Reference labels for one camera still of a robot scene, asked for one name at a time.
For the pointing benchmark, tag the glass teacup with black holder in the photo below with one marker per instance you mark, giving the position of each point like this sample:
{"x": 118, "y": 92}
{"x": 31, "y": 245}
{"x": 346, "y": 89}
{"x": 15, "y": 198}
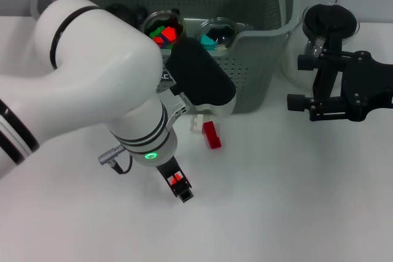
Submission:
{"x": 181, "y": 25}

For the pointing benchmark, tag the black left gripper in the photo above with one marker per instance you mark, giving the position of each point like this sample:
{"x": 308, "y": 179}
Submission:
{"x": 173, "y": 168}

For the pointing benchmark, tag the teal toy brick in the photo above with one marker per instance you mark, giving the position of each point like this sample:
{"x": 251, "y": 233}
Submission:
{"x": 207, "y": 42}

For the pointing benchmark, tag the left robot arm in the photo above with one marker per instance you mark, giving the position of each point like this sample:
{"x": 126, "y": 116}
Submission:
{"x": 92, "y": 75}

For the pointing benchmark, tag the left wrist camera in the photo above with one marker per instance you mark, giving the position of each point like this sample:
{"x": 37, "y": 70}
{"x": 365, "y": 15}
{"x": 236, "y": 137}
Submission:
{"x": 202, "y": 75}

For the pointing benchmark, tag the dark red toy brick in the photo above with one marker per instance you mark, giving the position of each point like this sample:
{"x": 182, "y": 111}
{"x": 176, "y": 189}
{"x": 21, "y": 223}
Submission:
{"x": 212, "y": 134}

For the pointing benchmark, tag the blue toy brick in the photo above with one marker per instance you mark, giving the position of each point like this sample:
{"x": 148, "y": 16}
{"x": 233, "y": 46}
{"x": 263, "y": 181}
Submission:
{"x": 166, "y": 41}

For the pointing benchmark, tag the large red toy brick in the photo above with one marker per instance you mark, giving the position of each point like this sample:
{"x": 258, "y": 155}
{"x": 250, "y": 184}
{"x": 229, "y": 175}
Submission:
{"x": 169, "y": 33}

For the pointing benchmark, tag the glass jar with teal bricks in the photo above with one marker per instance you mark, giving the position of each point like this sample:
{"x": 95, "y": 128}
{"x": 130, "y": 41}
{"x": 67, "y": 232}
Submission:
{"x": 224, "y": 27}

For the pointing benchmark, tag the small red toy brick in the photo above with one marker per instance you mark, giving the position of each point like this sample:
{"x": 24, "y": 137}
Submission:
{"x": 176, "y": 179}

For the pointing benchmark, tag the grey-green perforated storage bin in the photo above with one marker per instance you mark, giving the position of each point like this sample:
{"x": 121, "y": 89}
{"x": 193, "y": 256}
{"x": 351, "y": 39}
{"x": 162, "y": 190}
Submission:
{"x": 255, "y": 75}

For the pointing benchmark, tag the white toy brick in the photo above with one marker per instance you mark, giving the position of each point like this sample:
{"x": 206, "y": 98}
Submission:
{"x": 197, "y": 124}
{"x": 221, "y": 47}

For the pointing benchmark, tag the black clay teapot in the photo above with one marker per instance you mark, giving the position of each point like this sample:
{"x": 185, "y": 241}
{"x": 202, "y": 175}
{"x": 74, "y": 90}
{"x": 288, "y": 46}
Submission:
{"x": 139, "y": 13}

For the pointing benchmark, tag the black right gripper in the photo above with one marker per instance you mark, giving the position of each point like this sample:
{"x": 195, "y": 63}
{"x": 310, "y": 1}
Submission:
{"x": 365, "y": 87}

